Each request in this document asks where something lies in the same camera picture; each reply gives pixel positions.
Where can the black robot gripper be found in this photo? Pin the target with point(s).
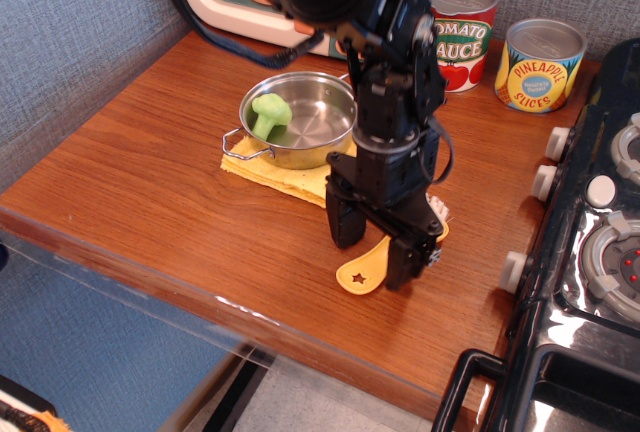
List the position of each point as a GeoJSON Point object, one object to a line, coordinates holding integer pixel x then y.
{"type": "Point", "coordinates": [386, 186]}

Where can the yellow toy dish brush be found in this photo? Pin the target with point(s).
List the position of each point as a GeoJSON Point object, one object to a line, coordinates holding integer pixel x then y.
{"type": "Point", "coordinates": [366, 273]}

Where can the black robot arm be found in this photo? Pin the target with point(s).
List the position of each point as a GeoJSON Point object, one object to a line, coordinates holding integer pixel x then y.
{"type": "Point", "coordinates": [391, 54]}

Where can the stainless steel pot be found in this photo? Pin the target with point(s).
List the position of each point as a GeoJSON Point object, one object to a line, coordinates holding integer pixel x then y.
{"type": "Point", "coordinates": [323, 115]}

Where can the white stove knob lower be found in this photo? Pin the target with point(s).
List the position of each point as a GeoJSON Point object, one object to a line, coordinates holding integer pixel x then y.
{"type": "Point", "coordinates": [512, 270]}

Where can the white stove knob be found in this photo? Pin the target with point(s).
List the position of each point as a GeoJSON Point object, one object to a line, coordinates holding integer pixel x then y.
{"type": "Point", "coordinates": [512, 270]}
{"type": "Point", "coordinates": [556, 143]}
{"type": "Point", "coordinates": [543, 181]}

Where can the green toy broccoli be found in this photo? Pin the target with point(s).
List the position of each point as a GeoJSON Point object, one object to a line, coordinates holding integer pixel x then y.
{"type": "Point", "coordinates": [272, 111]}

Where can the white stove knob middle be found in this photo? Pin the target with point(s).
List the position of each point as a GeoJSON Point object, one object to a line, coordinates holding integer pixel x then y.
{"type": "Point", "coordinates": [543, 181]}

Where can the white stove knob upper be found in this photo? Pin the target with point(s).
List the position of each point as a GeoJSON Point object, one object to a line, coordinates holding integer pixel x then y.
{"type": "Point", "coordinates": [556, 143]}

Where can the black toy stove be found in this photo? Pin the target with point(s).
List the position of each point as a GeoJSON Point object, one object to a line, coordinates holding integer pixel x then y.
{"type": "Point", "coordinates": [572, 361]}

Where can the pineapple slices can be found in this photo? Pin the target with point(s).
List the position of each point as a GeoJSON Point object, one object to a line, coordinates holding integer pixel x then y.
{"type": "Point", "coordinates": [539, 65]}

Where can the tomato sauce can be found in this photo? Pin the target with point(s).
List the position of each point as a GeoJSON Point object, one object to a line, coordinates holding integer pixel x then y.
{"type": "Point", "coordinates": [464, 29]}

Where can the orange plush object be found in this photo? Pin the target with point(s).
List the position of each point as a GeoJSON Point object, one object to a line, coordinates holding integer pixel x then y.
{"type": "Point", "coordinates": [38, 422]}

